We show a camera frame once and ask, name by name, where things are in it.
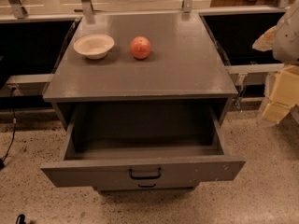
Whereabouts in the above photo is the grey top drawer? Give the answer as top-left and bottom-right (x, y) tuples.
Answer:
(41, 104), (245, 187)

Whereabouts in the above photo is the grey drawer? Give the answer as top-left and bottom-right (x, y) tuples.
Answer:
(41, 104), (245, 187)
(93, 181), (199, 193)

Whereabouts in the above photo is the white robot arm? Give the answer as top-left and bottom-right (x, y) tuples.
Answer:
(252, 0), (299, 125)

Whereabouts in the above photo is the grey drawer cabinet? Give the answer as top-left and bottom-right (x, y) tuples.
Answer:
(42, 12), (239, 194)

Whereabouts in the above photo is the grey lower drawer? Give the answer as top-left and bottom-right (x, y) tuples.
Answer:
(93, 181), (199, 193)

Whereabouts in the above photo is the red apple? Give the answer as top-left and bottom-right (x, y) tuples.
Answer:
(130, 36), (151, 60)

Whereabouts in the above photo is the white bowl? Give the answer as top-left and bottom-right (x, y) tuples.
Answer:
(74, 35), (115, 60)

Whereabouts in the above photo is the black object on floor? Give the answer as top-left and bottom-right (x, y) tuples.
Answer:
(15, 214), (26, 224)

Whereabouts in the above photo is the metal latch bracket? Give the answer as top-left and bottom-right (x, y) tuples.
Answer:
(235, 73), (248, 112)

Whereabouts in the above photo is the black top drawer handle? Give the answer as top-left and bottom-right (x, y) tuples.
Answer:
(128, 168), (162, 180)

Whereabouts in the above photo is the black drawer handle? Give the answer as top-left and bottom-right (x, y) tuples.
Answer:
(138, 184), (156, 189)
(128, 168), (162, 180)

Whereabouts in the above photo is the black lower drawer handle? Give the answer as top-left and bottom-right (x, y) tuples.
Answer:
(138, 184), (156, 189)

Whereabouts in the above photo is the black cable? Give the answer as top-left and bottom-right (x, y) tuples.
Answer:
(0, 87), (18, 170)

